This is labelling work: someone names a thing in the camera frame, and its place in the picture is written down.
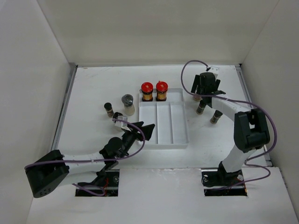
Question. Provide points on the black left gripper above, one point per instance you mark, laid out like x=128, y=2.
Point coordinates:
x=147, y=129

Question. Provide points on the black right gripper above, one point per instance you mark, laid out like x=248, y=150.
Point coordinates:
x=197, y=81

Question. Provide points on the red-lid sauce jar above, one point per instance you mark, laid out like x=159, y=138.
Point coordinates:
x=147, y=91
x=161, y=89

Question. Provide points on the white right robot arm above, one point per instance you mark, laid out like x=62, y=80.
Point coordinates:
x=250, y=129

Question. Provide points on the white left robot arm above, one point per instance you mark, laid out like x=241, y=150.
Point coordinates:
x=85, y=172

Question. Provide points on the black-top brown chunk grinder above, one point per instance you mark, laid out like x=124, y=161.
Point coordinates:
x=196, y=97

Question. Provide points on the small black-lid spice jar inner-right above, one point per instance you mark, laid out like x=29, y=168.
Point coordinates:
x=201, y=108

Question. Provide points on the white plastic organizer tray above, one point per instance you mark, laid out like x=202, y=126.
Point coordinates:
x=169, y=118

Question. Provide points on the black-top white powder grinder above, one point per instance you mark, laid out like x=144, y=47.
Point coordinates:
x=118, y=116

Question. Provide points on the small black-lid spice jar outer-right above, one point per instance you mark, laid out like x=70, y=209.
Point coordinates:
x=216, y=116

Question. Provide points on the small black-lid spice jar left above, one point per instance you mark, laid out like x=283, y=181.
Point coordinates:
x=109, y=109

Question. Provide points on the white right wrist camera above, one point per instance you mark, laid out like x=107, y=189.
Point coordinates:
x=213, y=69

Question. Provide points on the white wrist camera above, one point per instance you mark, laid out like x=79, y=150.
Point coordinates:
x=213, y=69
x=121, y=125

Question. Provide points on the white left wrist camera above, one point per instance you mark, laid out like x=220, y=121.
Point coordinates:
x=121, y=125

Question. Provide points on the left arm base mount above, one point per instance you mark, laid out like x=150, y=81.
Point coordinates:
x=104, y=185

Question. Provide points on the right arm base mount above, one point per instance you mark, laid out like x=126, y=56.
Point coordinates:
x=217, y=185

